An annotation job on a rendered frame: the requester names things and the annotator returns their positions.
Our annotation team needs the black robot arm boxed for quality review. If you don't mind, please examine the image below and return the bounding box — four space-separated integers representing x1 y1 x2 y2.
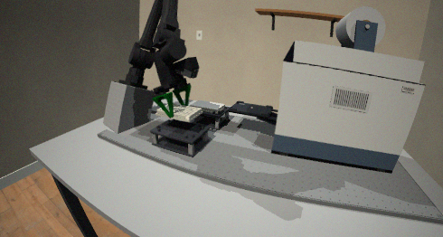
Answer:
118 0 199 90

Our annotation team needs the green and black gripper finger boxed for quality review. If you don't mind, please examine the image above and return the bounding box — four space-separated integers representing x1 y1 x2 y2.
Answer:
173 85 191 106
152 92 174 118

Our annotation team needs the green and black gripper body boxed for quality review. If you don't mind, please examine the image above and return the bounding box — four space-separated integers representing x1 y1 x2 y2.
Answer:
152 64 191 98

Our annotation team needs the grey cylinder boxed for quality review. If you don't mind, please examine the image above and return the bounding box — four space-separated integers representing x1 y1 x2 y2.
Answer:
335 6 386 48

